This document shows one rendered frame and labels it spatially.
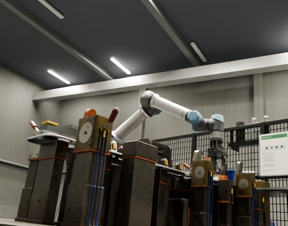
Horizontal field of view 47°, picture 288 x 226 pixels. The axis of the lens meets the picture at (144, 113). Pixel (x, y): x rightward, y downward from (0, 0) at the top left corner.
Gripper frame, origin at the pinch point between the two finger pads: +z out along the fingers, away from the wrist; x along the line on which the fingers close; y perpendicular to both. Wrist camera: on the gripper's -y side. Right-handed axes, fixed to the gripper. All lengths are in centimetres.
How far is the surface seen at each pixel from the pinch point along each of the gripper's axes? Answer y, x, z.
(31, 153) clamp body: 109, -19, 10
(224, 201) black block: 22.3, 17.7, 18.6
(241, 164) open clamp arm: 6.2, 18.1, -2.8
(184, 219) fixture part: 39.2, 6.5, 28.9
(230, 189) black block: 20.7, 20.4, 12.5
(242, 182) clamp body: 8.7, 20.0, 7.2
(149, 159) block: 80, 20, 9
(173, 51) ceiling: -565, -543, -521
